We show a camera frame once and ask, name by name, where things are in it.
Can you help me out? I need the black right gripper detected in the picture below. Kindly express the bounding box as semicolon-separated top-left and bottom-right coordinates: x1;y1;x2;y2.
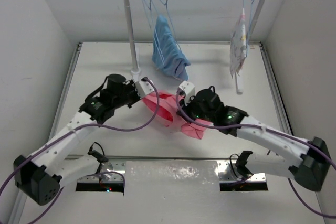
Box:
176;92;215;124

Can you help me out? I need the pink t shirt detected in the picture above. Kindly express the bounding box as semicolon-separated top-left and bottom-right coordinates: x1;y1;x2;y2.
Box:
142;90;206;140

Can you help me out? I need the blue wire hanger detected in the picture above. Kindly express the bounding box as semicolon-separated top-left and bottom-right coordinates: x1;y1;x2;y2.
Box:
141;0;169;64

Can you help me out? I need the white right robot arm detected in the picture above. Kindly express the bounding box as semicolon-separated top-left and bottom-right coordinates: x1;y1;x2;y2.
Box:
176;81;332;192

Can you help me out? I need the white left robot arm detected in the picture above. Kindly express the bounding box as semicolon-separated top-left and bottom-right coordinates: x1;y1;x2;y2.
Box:
13;74;141;206

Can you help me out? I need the blue t shirt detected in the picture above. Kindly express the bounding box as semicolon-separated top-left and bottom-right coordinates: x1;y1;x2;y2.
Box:
152;15;191;81

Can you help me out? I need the blue hanger holding blue shirt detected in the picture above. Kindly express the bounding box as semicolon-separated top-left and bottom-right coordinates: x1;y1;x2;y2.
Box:
152;0;184;51

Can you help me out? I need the white patterned garment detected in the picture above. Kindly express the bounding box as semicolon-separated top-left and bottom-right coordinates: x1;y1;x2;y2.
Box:
229;8;247;77

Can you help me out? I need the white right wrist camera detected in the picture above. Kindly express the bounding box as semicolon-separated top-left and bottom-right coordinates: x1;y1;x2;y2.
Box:
178;81;196;105

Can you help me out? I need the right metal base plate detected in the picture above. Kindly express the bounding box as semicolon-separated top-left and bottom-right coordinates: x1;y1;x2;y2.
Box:
216;159;267;183

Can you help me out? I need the metal base plate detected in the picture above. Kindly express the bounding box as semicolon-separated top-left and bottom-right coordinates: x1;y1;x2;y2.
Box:
77;159;125;183
216;159;267;183

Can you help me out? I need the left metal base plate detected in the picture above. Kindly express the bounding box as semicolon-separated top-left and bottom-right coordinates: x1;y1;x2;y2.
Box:
77;159;125;183

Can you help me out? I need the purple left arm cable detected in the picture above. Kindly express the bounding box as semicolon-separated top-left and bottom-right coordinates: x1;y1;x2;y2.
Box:
0;77;160;223

